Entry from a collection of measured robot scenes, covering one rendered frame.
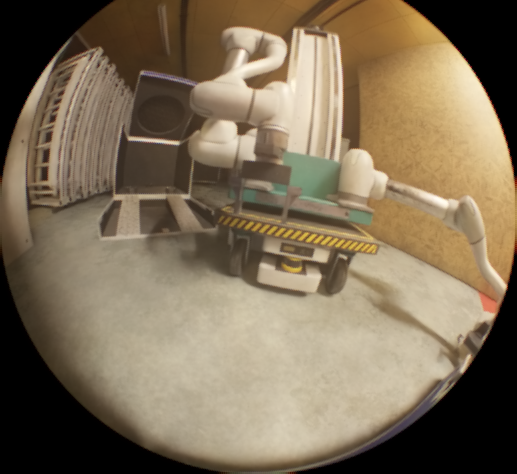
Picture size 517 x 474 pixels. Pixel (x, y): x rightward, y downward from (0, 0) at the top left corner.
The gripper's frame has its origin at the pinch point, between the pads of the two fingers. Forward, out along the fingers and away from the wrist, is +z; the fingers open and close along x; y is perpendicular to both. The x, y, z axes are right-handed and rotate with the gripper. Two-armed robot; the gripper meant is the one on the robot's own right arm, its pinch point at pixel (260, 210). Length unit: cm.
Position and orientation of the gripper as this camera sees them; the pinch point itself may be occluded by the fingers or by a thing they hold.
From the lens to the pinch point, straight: 43.7
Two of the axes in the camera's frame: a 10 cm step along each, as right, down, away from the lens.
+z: -1.5, 9.6, 2.2
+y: 1.9, -1.9, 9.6
